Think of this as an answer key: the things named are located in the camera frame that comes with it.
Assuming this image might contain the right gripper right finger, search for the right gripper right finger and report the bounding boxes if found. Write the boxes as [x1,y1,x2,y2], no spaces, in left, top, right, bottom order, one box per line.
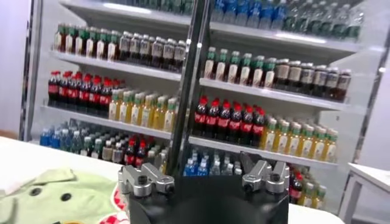
[239,152,291,194]

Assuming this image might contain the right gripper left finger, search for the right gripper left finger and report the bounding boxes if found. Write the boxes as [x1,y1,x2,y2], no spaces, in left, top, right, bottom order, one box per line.
[117,162,176,198]

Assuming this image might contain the light green t-shirt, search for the light green t-shirt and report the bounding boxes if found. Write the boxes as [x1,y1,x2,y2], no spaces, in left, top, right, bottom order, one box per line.
[0,167,132,224]

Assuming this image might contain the red cap cola bottle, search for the red cap cola bottle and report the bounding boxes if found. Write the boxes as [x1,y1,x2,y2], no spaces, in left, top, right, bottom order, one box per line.
[207,98,219,138]
[135,140,147,167]
[229,103,242,143]
[68,72,80,107]
[100,78,113,116]
[218,100,230,141]
[241,105,254,145]
[79,74,91,110]
[90,76,101,113]
[124,138,137,166]
[48,71,60,101]
[252,108,265,147]
[289,172,304,204]
[194,96,208,136]
[58,71,69,104]

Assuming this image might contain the small brown label bottle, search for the small brown label bottle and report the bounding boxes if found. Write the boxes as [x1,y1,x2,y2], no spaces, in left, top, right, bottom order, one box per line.
[112,142,123,164]
[102,140,113,161]

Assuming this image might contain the green cap yellow juice bottle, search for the green cap yellow juice bottle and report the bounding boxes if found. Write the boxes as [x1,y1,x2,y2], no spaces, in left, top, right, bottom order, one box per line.
[262,117,277,151]
[141,94,154,128]
[276,120,289,153]
[108,90,120,120]
[130,93,143,125]
[324,130,338,163]
[313,127,326,161]
[288,122,302,156]
[300,125,314,158]
[153,96,165,130]
[164,97,177,133]
[119,91,131,123]

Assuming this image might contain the blue water bottle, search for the blue water bottle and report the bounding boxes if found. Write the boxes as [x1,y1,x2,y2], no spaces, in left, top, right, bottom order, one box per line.
[51,130,61,149]
[40,128,51,147]
[197,161,208,177]
[183,158,196,177]

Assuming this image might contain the small white cap dark bottle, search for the small white cap dark bottle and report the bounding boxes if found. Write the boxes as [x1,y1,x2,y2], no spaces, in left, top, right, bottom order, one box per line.
[92,138,103,159]
[82,136,93,156]

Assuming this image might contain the beverage bottle shelf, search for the beverage bottle shelf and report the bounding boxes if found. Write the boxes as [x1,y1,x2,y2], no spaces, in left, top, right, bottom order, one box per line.
[170,0,390,214]

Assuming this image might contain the green cap tea bottle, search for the green cap tea bottle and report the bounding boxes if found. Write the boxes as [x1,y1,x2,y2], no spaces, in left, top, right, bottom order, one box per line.
[204,47,216,79]
[54,23,66,52]
[107,30,119,61]
[239,53,252,85]
[75,26,87,56]
[227,51,240,83]
[252,55,264,87]
[96,29,108,60]
[216,48,229,81]
[263,57,277,89]
[65,24,76,54]
[85,27,98,58]

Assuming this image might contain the beige label dark drink bottle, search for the beige label dark drink bottle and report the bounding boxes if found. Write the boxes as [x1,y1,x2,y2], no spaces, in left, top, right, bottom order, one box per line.
[275,58,289,91]
[288,60,302,93]

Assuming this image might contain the white cap dark drink bottle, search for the white cap dark drink bottle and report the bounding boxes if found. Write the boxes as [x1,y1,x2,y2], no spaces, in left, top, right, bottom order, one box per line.
[337,69,352,102]
[325,67,339,100]
[174,40,186,71]
[118,32,131,61]
[313,65,327,97]
[130,33,141,63]
[151,37,164,67]
[140,35,152,65]
[163,38,175,69]
[300,63,314,94]

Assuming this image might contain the glass door drinks cabinet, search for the glass door drinks cabinet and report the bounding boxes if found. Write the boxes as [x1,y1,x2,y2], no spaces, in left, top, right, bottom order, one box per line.
[19,0,202,171]

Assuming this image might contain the white metal frame side table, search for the white metal frame side table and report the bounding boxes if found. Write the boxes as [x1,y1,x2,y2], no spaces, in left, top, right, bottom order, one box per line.
[338,163,390,224]

